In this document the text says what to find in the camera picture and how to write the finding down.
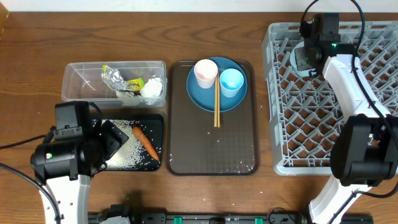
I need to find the orange carrot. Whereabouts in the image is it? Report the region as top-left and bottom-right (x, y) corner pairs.
(132, 126), (159, 161)

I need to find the white tissue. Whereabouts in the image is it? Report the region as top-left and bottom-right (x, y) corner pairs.
(140, 78), (163, 105)
(116, 91), (143, 106)

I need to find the foil snack wrapper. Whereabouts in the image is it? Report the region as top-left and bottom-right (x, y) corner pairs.
(101, 65), (145, 91)

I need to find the light blue rice bowl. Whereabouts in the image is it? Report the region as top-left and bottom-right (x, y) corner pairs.
(289, 41), (304, 71)

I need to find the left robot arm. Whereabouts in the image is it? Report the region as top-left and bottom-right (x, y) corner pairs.
(30, 119), (129, 223)

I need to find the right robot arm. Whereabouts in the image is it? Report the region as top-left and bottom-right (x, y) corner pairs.
(290, 41), (397, 223)

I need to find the grey dishwasher rack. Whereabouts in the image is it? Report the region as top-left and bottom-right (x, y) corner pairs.
(261, 21), (397, 175)

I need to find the spilled white rice pile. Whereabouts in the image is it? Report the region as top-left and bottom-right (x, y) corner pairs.
(102, 119), (162, 171)

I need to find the black plastic tray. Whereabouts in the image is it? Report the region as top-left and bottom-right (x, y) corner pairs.
(90, 113), (165, 172)

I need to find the clear plastic bin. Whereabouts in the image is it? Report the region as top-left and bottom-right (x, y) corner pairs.
(62, 61), (167, 109)

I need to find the light blue cup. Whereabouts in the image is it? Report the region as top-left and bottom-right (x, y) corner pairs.
(220, 68), (244, 98)

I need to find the brown serving tray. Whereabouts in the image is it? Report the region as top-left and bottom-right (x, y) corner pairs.
(167, 60), (259, 176)

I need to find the right wooden chopstick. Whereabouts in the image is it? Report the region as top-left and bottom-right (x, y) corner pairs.
(215, 74), (220, 128)

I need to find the wooden chopstick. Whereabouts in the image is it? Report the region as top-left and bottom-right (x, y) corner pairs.
(214, 73), (218, 128)
(215, 74), (220, 128)

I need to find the left wooden chopstick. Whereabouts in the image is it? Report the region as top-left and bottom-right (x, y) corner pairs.
(214, 73), (218, 128)

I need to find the pink cup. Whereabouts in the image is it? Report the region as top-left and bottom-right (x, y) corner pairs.
(194, 59), (218, 89)

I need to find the blue plate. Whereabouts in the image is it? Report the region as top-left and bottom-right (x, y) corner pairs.
(187, 57), (248, 113)

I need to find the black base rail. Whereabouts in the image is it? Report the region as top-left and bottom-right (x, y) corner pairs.
(88, 212), (374, 224)

